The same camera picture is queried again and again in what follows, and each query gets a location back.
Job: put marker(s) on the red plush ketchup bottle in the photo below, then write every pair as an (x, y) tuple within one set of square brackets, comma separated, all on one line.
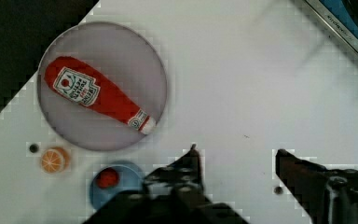
[(84, 85)]

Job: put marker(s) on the orange slice toy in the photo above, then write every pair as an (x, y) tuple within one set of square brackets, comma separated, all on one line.
[(54, 160)]

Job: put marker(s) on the grey round plate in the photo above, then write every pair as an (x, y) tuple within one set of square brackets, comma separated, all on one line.
[(124, 57)]

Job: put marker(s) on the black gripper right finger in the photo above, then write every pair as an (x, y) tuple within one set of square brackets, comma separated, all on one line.
[(329, 196)]

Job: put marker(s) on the red strawberry toy in cup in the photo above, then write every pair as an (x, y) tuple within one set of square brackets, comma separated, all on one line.
[(107, 178)]

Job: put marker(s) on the blue cup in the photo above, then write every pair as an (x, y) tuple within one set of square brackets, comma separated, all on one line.
[(130, 178)]

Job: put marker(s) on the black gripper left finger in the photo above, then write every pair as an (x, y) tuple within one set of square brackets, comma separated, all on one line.
[(184, 171)]

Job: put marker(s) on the black toaster oven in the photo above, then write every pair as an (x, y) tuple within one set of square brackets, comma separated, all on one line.
[(338, 16)]

